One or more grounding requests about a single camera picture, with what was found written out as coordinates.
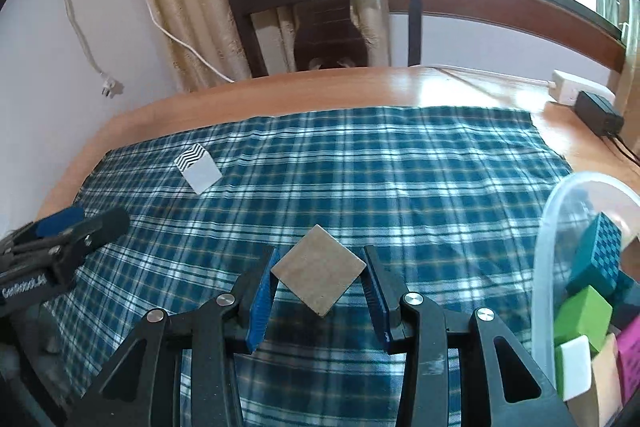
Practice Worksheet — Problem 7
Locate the large plain wooden block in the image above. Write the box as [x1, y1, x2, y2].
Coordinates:
[565, 334, 623, 427]

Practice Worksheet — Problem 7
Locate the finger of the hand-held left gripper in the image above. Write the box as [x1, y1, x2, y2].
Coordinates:
[10, 206, 86, 248]
[62, 207, 131, 258]

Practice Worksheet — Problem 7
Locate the green wooden block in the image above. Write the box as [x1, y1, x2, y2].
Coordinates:
[553, 285, 614, 354]

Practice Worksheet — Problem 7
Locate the white power strip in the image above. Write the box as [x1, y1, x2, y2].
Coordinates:
[549, 69, 617, 105]

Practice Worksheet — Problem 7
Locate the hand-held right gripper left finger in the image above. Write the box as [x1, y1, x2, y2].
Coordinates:
[80, 246, 278, 427]

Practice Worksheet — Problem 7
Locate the black power adapter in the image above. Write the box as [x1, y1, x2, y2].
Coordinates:
[574, 91, 626, 136]

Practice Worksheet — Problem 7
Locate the beige side curtain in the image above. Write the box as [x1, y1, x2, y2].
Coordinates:
[612, 0, 640, 108]

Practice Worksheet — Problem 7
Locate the clear plastic bin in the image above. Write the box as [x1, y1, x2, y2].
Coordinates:
[530, 172, 640, 427]

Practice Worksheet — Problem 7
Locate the blue plaid cloth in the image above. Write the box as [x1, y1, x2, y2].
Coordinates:
[45, 106, 573, 427]

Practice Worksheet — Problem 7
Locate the white power strip cable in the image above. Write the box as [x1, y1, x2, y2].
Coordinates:
[132, 0, 557, 88]

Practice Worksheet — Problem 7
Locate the white zigzag top cube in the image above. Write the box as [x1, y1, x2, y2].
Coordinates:
[174, 144, 223, 196]

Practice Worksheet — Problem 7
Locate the dark wooden chair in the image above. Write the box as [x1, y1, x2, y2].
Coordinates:
[222, 0, 423, 78]

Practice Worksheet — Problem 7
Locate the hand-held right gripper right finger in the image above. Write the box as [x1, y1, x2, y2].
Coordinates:
[362, 244, 573, 427]

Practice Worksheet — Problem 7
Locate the large pink polka dot block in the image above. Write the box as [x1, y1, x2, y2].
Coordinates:
[614, 332, 640, 390]

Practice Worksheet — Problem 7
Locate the wooden window sill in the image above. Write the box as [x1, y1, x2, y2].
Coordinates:
[390, 0, 626, 72]

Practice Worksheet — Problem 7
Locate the white cord with plug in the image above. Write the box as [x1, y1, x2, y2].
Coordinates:
[56, 0, 123, 100]

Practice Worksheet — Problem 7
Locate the white mahjong tile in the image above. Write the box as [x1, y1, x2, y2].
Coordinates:
[554, 335, 594, 402]

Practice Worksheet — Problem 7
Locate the small plain wooden cube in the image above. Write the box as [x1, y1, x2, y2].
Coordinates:
[269, 224, 368, 319]

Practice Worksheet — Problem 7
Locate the black adapter cable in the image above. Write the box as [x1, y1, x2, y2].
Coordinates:
[605, 132, 640, 168]

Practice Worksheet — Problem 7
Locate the small teal checkered block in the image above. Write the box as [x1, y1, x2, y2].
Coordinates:
[612, 269, 640, 308]

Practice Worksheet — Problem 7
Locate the long teal checkered block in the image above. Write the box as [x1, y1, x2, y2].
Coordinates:
[566, 212, 624, 295]

